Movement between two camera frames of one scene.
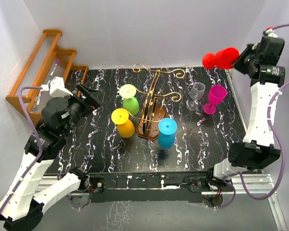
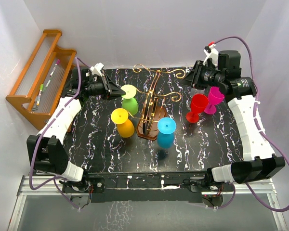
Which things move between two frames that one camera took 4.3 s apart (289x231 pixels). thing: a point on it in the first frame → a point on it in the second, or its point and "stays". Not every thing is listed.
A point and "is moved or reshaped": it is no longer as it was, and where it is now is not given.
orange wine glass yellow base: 125,128 stays
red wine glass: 223,59 is moved or reshaped
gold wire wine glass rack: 154,109 stays
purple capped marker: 57,62 stays
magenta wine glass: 216,94 stays
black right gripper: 250,48 → 193,79
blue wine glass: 167,127 stays
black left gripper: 96,96 → 113,91
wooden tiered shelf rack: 48,76 stays
